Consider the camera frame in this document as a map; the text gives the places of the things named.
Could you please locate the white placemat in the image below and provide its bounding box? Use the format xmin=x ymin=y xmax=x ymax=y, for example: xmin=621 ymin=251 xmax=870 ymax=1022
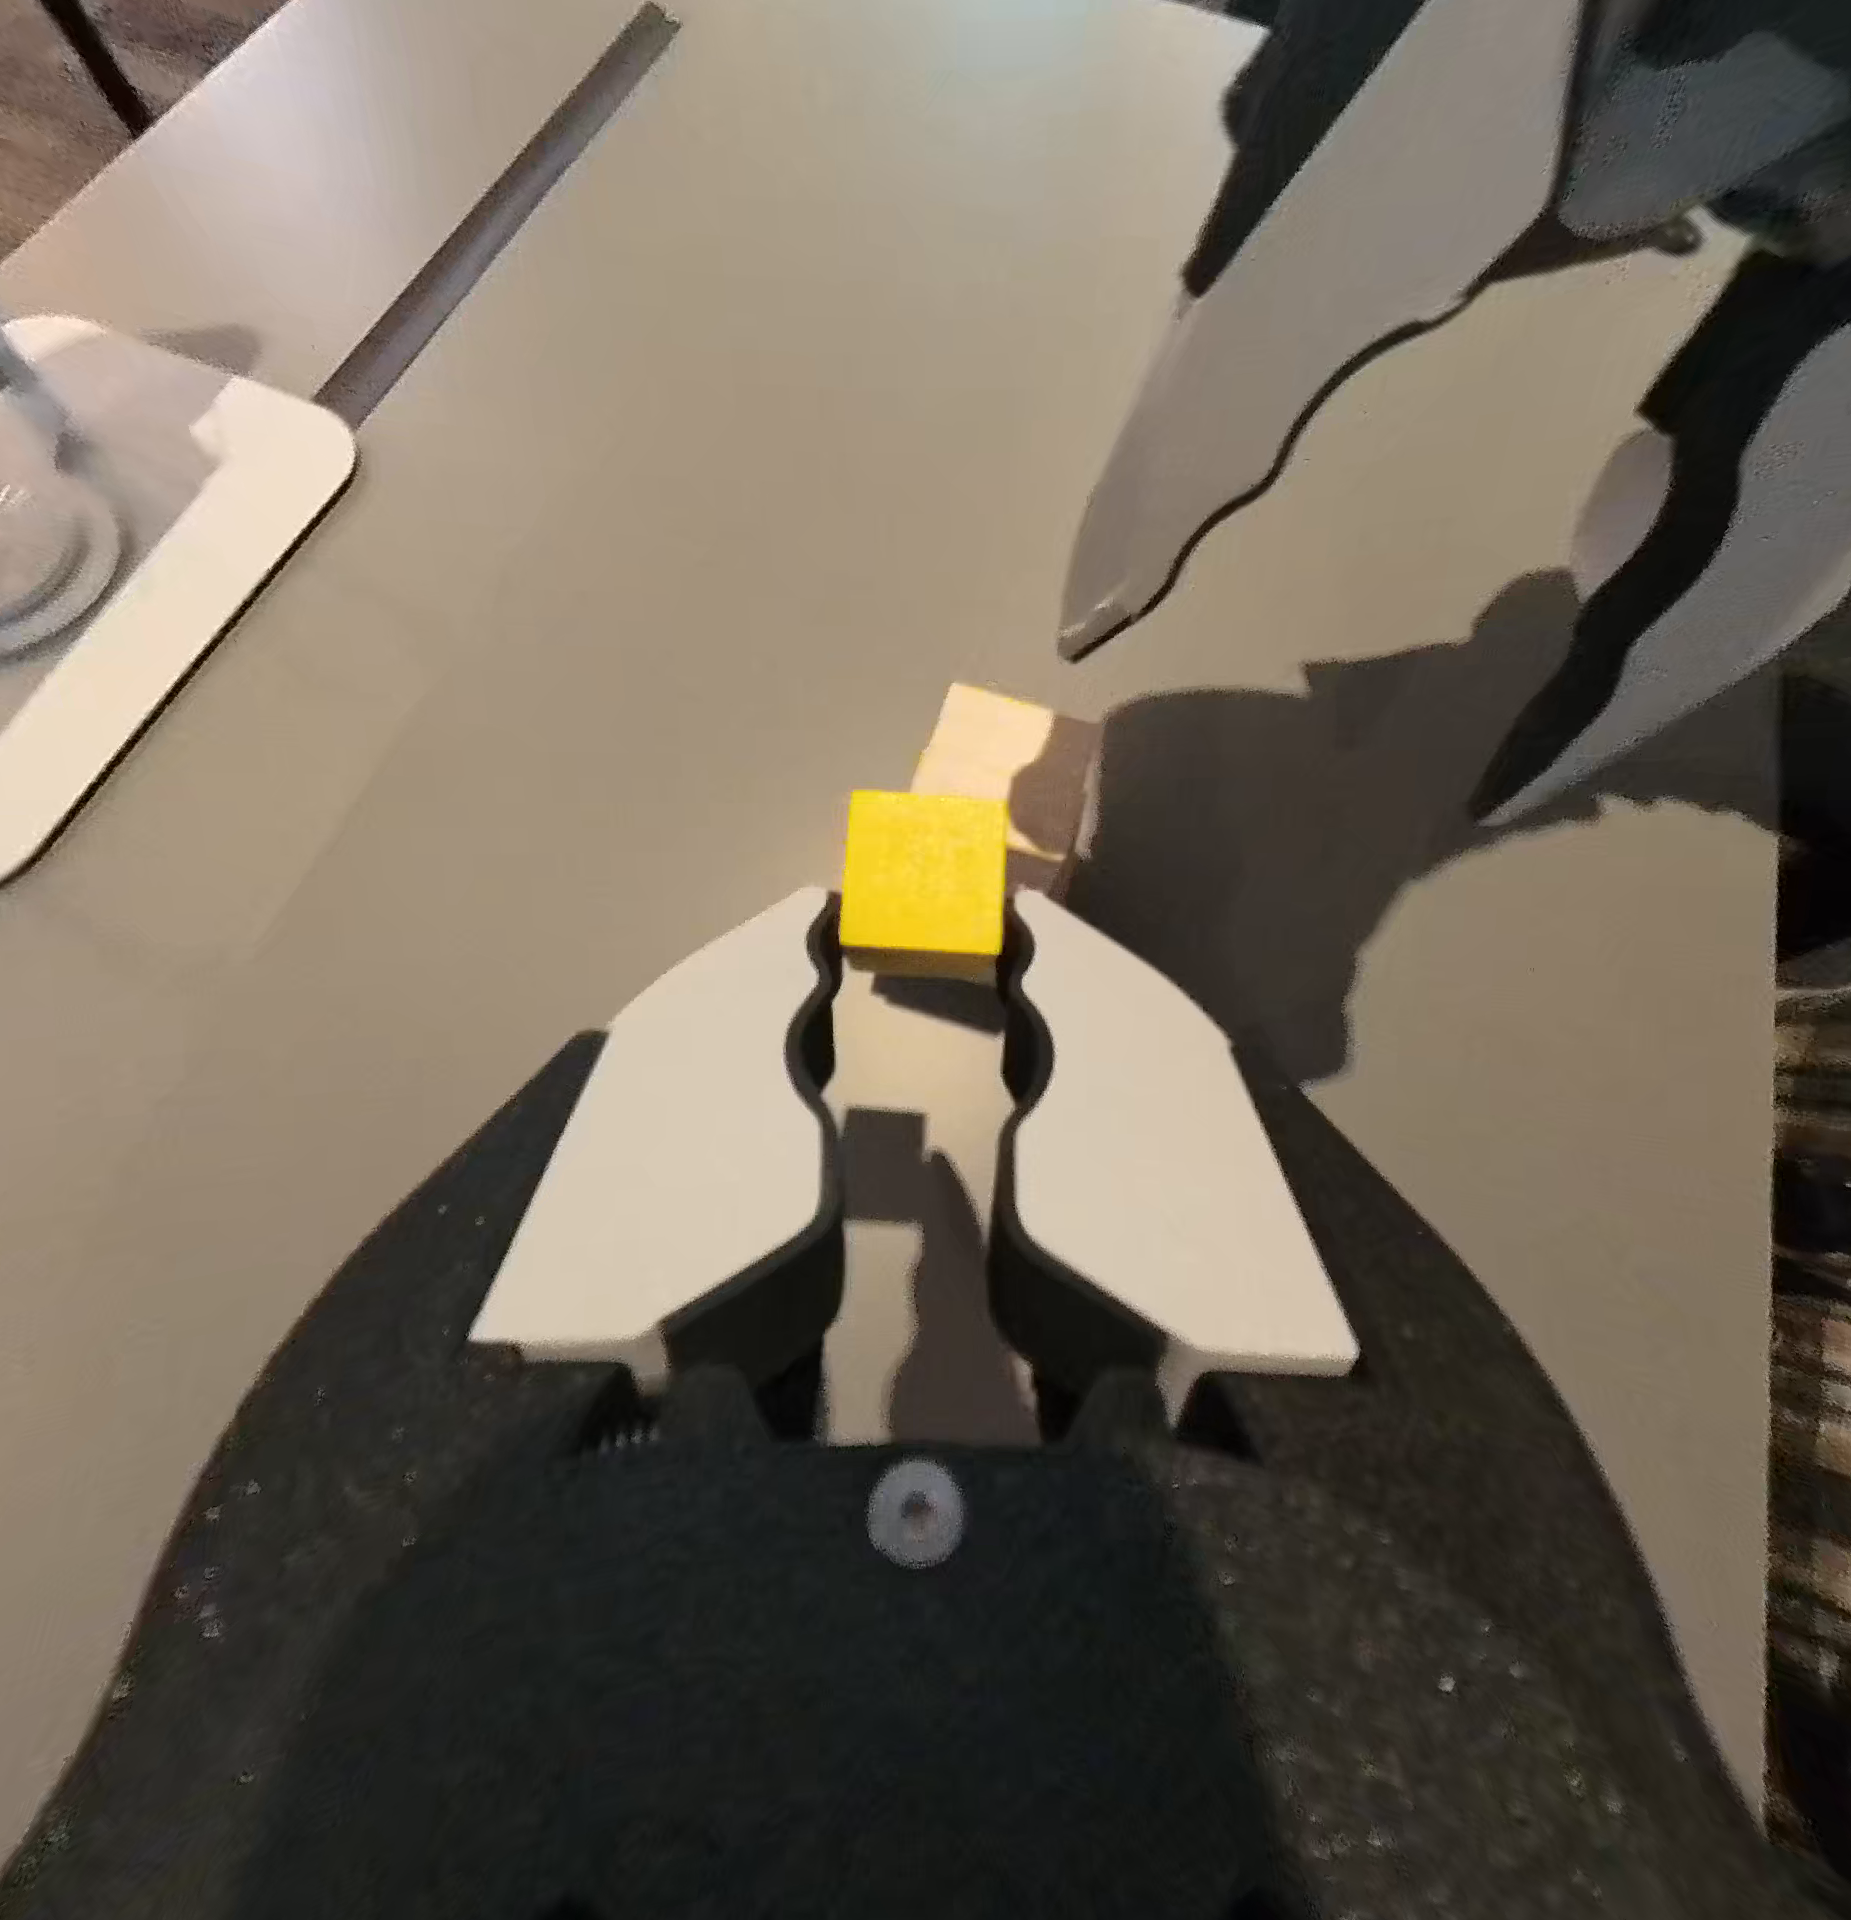
xmin=0 ymin=315 xmax=364 ymax=901

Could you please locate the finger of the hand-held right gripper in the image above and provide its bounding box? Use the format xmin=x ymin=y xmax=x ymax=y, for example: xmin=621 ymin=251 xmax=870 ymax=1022
xmin=1058 ymin=0 xmax=1584 ymax=667
xmin=1467 ymin=297 xmax=1851 ymax=824

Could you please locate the natural wooden cube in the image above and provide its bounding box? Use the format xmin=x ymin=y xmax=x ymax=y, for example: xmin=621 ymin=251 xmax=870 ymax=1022
xmin=912 ymin=682 xmax=1107 ymax=901

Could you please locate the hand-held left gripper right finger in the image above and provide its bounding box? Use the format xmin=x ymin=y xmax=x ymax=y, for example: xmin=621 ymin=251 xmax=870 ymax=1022
xmin=992 ymin=890 xmax=1364 ymax=1430

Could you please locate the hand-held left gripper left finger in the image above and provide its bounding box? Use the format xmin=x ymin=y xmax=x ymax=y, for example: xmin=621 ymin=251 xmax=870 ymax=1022
xmin=471 ymin=890 xmax=846 ymax=1396

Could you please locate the clear drinking glass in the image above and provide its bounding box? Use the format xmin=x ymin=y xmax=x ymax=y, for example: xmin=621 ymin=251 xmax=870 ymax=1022
xmin=0 ymin=281 xmax=127 ymax=667

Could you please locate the yellow wooden cube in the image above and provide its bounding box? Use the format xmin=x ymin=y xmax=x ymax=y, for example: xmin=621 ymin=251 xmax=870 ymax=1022
xmin=838 ymin=786 xmax=1010 ymax=987

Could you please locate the plaid cloth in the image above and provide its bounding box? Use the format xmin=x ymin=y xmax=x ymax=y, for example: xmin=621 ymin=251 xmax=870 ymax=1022
xmin=1760 ymin=658 xmax=1851 ymax=1911

